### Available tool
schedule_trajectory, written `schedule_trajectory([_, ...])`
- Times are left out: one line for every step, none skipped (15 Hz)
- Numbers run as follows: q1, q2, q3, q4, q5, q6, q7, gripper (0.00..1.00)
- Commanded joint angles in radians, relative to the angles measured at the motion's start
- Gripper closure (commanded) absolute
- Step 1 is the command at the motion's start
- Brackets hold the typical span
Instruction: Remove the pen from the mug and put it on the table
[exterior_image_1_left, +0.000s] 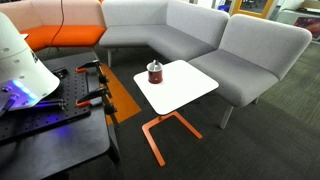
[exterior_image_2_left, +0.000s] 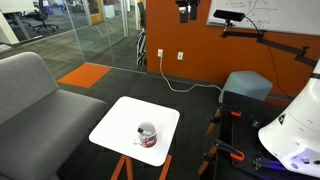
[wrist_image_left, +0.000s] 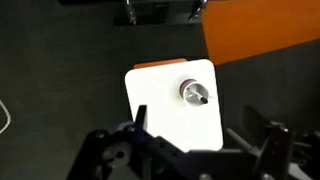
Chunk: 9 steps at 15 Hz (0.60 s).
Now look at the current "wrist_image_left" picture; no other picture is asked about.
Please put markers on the metal stand leg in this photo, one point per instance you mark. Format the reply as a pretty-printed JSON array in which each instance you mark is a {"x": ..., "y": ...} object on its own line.
[{"x": 196, "y": 10}]

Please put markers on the orange panel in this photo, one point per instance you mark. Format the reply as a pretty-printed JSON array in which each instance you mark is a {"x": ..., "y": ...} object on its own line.
[{"x": 256, "y": 26}]

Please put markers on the white square board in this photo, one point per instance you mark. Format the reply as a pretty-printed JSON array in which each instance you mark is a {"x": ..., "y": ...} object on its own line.
[{"x": 160, "y": 100}]

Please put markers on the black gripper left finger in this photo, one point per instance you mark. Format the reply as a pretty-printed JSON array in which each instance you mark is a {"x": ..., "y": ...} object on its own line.
[{"x": 142, "y": 118}]

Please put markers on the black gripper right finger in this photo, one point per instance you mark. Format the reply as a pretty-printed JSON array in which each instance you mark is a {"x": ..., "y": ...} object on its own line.
[{"x": 275, "y": 146}]

